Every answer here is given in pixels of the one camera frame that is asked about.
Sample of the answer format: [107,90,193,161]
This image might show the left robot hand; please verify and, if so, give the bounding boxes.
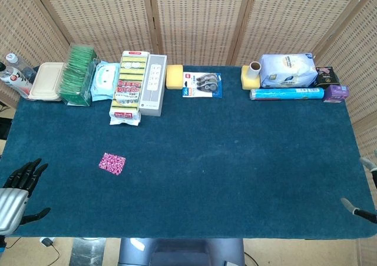
[0,158,52,236]

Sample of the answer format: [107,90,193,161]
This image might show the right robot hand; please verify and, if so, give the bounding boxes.
[340,149,377,223]

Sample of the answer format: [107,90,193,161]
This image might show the pink patterned packet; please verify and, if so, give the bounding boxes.
[98,152,127,176]

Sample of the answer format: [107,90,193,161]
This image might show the black background equipment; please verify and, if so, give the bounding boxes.
[0,101,14,141]

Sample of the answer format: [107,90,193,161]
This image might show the grey metal floor plate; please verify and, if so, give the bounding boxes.
[69,237,107,266]

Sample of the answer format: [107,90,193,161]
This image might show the small purple box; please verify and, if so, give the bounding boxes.
[322,84,350,103]

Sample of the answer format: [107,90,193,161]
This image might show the bottles at left edge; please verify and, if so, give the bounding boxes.
[0,61,34,99]

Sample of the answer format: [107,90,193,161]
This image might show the beige lidded food container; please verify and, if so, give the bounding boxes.
[28,62,65,102]

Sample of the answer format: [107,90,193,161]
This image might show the black box pink print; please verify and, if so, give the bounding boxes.
[312,66,339,88]

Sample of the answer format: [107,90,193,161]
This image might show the clear bottle white cap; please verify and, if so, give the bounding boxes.
[5,52,38,83]

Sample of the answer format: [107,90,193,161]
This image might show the blue plastic wrap roll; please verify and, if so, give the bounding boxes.
[249,87,325,101]

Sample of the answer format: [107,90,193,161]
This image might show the clear box green tea bags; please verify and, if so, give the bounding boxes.
[58,43,101,107]

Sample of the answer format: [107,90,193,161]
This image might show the light blue wet wipes pack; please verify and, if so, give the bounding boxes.
[90,60,121,102]

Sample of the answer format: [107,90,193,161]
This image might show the wicker folding screen panel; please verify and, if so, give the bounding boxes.
[0,0,73,109]
[29,0,163,65]
[312,0,377,266]
[147,0,254,67]
[228,0,368,68]

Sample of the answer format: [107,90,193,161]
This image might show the white blue tissue pack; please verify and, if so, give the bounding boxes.
[259,52,319,89]

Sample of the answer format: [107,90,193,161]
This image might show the yellow scouring sponge multipack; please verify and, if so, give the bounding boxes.
[108,50,151,127]

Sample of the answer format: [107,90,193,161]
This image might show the blue carpet table mat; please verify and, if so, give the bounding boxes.
[0,65,377,240]

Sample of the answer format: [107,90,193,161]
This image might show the grey robot torso base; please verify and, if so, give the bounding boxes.
[118,237,246,266]

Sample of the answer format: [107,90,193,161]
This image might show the yellow sponge block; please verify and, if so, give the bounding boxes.
[240,65,262,91]
[165,64,184,90]

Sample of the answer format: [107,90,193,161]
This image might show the white roll cardboard core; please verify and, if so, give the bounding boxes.
[249,61,262,79]

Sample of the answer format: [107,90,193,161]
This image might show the white power strip box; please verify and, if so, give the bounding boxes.
[138,54,168,117]

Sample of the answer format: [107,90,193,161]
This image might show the correction tape blister pack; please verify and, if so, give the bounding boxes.
[181,71,223,99]

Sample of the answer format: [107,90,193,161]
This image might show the black power adapter with cable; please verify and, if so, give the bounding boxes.
[39,237,64,266]

